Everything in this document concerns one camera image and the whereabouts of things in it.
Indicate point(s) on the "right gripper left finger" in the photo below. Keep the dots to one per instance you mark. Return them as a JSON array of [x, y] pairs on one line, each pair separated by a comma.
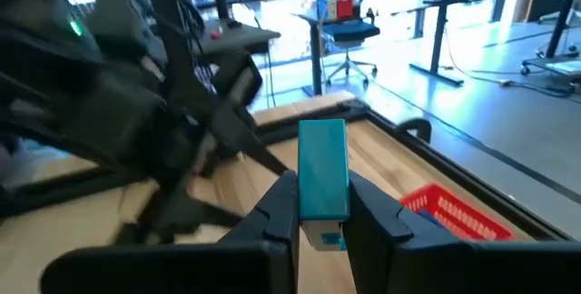
[[227, 267]]

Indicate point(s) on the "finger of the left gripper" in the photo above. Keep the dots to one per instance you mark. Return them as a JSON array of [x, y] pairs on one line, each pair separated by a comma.
[[245, 146], [181, 217]]

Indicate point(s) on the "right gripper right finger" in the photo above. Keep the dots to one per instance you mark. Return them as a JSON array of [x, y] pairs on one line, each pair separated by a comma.
[[431, 269]]

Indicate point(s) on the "red plastic basket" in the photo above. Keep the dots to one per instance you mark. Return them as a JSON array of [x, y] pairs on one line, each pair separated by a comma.
[[454, 214]]

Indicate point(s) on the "teal mini stapler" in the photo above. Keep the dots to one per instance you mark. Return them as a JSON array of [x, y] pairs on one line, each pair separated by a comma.
[[323, 171]]

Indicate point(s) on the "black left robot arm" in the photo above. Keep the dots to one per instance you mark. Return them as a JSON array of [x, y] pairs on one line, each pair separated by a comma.
[[41, 67]]

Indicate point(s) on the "blue office chair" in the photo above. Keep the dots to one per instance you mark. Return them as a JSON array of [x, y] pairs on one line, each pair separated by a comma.
[[349, 31]]

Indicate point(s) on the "black standing desk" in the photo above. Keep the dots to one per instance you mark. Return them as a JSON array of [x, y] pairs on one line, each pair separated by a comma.
[[439, 35], [315, 58]]

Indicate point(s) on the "blue desk box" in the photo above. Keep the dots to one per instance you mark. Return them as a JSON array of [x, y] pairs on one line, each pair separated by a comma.
[[327, 7]]

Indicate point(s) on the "red desk box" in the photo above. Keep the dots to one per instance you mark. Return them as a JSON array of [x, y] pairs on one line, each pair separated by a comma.
[[345, 9]]

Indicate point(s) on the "black wheeled stand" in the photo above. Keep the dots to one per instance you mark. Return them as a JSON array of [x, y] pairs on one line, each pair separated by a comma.
[[560, 22]]

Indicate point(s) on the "black aluminium table frame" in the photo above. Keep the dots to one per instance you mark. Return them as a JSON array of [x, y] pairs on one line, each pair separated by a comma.
[[476, 180]]

